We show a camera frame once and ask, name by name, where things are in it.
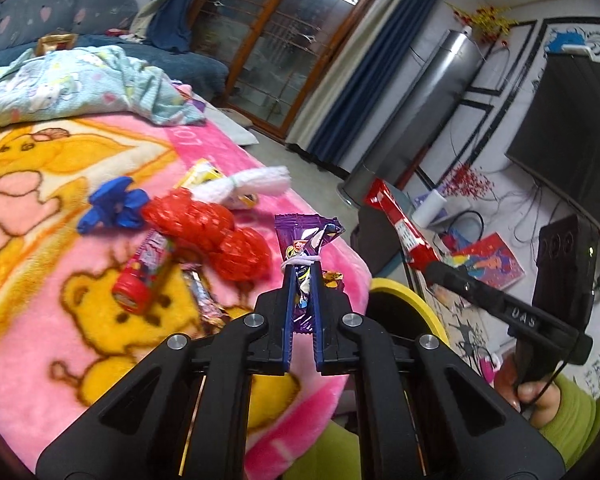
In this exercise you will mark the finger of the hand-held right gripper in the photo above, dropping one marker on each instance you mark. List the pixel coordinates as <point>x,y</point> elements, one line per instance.
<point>460,282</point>

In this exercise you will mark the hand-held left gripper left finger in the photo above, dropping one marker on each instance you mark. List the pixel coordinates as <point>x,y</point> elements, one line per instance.
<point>287,305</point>

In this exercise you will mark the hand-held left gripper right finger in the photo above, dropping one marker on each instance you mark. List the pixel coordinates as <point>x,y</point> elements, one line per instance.
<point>317,310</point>

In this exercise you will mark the yellow rimmed black bin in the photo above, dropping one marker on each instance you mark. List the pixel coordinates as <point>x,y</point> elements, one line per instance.
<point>415,302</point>

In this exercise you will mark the purple snack wrapper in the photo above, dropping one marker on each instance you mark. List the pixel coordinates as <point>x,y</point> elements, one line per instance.
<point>292,240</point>

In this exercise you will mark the long red snack wrapper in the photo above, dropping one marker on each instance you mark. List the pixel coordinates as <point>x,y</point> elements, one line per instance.
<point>400,220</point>

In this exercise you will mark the red foam net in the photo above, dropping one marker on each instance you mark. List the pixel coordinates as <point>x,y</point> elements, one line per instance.
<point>195,215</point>

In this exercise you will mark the yellow white snack bag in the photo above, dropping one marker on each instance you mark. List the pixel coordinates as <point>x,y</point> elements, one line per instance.
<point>202,175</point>

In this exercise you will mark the person's right forearm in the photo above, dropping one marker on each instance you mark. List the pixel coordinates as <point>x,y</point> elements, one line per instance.
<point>580,415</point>

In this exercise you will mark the person's right hand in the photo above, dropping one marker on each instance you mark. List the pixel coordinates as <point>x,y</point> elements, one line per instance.
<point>530,400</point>

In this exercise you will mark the small gold candy wrapper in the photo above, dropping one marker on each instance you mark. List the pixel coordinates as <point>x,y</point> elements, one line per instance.
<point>332,280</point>

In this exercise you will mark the long cabinet with printed cover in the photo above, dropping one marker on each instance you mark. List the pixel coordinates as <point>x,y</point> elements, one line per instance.
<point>460,320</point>

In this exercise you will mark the colourful portrait painting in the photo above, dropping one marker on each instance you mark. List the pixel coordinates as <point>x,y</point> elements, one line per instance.
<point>495,260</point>

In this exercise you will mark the white ribbed vase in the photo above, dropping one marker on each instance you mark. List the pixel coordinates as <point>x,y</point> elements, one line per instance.
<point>430,207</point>

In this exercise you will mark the small candy bar wrapper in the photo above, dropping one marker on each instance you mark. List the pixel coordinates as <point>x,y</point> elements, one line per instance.
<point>205,300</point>

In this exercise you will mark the red berry branches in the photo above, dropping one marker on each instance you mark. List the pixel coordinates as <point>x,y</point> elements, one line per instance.
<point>467,180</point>

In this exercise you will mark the black television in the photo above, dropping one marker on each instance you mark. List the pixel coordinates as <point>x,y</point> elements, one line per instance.
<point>570,135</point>

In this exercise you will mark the red candy tube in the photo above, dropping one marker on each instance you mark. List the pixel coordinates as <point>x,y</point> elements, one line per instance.
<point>140,275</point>

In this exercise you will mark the silver tower air conditioner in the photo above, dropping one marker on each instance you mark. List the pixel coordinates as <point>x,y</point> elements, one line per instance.
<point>420,110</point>

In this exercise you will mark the grey white coffee table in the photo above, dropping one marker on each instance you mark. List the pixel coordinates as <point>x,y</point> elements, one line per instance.
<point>240,130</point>

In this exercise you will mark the blue curtain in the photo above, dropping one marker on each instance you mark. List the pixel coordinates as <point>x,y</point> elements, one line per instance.
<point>370,75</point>
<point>180,10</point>

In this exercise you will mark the wooden sliding glass door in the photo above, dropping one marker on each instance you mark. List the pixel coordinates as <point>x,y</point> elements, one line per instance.
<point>280,50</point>

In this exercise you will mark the yellow flower branches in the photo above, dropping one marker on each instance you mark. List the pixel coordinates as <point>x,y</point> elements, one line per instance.
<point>490,22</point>

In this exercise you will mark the pink printed blanket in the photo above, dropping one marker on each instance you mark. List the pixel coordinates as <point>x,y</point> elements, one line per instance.
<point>30,385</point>

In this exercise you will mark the light blue cartoon quilt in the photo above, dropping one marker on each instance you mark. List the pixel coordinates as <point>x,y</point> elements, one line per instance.
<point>80,80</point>

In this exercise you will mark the blue grey heart sofa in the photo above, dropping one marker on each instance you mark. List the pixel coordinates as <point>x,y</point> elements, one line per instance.
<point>105,10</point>

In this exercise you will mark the gold snack bag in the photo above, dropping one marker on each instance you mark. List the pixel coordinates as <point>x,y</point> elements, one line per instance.
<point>55,42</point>

